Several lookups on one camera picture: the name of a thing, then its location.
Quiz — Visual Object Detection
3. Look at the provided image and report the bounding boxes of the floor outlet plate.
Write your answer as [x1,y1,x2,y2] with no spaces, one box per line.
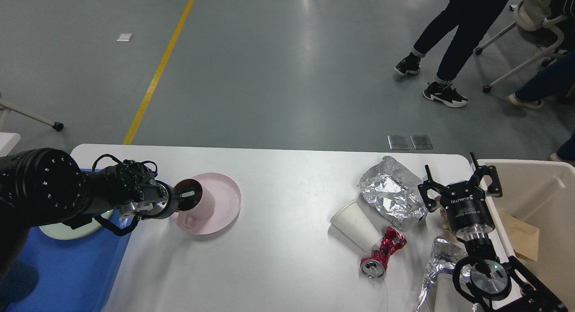
[387,135,411,150]
[410,134,433,150]

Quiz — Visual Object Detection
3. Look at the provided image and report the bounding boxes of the office chair right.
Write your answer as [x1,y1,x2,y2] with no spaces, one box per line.
[474,0,574,93]

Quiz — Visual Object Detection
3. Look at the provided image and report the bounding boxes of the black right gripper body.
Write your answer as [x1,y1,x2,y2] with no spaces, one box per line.
[440,181,495,237]

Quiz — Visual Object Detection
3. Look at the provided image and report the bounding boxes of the beige plastic bin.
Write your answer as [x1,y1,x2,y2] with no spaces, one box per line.
[478,159,575,312]

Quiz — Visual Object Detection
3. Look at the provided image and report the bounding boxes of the walking person dark trousers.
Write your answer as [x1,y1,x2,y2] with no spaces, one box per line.
[394,0,509,108]

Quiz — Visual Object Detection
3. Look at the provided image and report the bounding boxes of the pink mug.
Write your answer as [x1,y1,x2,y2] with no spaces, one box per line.
[175,179,215,231]

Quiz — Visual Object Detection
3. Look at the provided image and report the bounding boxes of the floor outlet plate right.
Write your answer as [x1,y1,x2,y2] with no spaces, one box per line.
[410,134,433,150]

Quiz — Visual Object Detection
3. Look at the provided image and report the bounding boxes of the crumpled foil small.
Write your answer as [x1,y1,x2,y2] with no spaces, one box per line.
[415,236,481,312]

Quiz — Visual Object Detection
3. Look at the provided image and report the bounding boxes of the person in jeans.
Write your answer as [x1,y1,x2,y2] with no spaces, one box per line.
[506,52,575,166]

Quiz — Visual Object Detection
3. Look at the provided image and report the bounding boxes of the pink plate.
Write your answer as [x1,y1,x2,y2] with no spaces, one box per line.
[171,172,242,236]

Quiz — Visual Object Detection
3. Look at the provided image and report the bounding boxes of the crumpled foil large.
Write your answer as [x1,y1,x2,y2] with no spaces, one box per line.
[357,156,428,231]

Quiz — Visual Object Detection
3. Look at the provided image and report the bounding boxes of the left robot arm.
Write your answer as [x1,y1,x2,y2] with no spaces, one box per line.
[0,148,203,281]

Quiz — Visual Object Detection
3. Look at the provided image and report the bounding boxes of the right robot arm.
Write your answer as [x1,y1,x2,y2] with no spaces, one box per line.
[418,152,568,312]

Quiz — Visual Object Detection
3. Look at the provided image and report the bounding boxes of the dark green mug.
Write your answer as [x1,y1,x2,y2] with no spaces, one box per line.
[0,260,39,310]

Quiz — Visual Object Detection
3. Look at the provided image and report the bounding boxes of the green plate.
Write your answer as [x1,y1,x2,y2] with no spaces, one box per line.
[39,219,102,241]

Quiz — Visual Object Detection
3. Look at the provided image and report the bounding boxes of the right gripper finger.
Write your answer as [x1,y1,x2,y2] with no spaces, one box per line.
[469,152,503,198]
[417,165,446,213]

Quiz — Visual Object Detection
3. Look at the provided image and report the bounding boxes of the crushed red can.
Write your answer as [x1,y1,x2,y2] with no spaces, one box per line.
[360,226,408,279]

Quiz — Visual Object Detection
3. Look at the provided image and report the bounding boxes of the white side table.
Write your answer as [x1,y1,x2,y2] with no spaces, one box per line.
[0,132,21,157]

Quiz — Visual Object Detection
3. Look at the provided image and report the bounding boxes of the floor outlet plate left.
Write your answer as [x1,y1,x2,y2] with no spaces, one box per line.
[387,135,411,150]

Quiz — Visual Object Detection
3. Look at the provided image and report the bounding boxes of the blue plastic tray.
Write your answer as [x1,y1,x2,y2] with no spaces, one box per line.
[4,227,131,312]

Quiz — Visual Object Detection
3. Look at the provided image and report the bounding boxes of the brown paper bag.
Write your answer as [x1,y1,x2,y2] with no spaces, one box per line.
[497,209,540,262]

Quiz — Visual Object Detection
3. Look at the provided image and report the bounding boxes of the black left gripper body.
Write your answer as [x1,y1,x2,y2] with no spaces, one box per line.
[144,181,180,219]

